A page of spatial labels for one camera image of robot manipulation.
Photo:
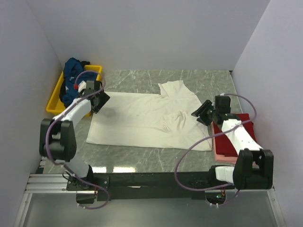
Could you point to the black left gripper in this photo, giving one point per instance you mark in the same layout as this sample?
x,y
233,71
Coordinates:
x,y
103,98

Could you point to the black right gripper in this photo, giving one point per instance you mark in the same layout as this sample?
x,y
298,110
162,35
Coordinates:
x,y
201,112

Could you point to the white t shirt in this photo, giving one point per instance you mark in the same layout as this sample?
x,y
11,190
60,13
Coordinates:
x,y
161,120

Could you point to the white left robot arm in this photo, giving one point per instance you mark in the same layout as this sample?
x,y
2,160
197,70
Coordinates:
x,y
58,141

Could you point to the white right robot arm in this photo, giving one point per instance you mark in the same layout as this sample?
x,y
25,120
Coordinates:
x,y
254,166

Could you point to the folded red t shirt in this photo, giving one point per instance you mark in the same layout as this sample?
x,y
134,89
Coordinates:
x,y
232,137

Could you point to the yellow plastic bin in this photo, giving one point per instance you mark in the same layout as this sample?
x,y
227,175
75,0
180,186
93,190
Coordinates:
x,y
55,106

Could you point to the folded pink t shirt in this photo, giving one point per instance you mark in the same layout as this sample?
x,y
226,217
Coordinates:
x,y
222,158

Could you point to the black base crossbeam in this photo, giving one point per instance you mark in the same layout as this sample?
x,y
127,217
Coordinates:
x,y
129,186

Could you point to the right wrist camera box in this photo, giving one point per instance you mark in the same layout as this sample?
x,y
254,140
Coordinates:
x,y
222,104

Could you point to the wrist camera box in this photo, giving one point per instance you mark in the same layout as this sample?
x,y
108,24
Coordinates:
x,y
87,87
222,104

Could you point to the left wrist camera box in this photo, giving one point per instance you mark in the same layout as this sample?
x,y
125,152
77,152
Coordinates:
x,y
87,87

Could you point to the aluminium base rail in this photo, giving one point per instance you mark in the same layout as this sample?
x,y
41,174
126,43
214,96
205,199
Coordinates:
x,y
49,184

